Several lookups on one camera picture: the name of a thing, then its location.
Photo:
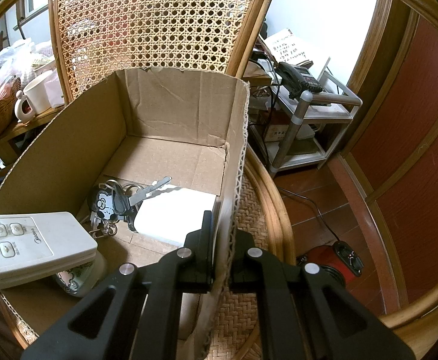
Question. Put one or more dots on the grey metal shelf rack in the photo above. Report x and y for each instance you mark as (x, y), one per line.
(295, 133)

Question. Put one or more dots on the cartoon cheers tin case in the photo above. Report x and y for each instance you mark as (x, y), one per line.
(79, 281)

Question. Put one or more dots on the rattan chair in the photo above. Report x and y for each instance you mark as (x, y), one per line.
(97, 37)

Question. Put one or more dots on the white paper note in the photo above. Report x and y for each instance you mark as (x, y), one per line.
(285, 47)

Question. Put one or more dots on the white air conditioner remote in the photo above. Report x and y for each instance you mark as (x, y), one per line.
(34, 246)

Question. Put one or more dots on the black desk telephone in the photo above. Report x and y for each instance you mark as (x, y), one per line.
(297, 80)

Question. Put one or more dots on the wooden side table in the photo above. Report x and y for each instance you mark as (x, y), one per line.
(8, 153)

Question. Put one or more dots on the white mug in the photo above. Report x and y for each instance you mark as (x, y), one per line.
(33, 99)

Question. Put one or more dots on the clear plastic bag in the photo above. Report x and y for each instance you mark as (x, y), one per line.
(23, 58)

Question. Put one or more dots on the brown cardboard box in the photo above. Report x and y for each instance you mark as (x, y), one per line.
(140, 126)

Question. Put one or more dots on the white rectangular power bank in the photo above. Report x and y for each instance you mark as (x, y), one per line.
(171, 212)

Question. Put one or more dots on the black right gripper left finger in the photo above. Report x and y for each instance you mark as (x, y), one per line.
(133, 313)

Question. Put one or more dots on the key bunch with black fob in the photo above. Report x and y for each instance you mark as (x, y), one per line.
(111, 202)

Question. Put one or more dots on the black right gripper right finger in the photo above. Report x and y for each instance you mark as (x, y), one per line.
(305, 314)

